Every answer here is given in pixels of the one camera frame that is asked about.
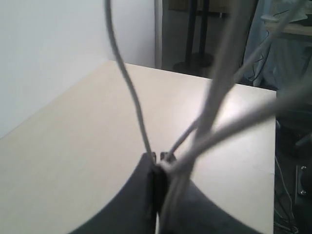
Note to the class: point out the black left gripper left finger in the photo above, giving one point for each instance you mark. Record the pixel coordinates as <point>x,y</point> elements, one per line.
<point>131,211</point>

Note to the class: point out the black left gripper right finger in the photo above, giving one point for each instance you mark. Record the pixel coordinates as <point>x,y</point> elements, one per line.
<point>197,214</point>

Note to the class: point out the white wired earphones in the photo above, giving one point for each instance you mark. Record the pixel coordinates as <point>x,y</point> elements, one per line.
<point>220,86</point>

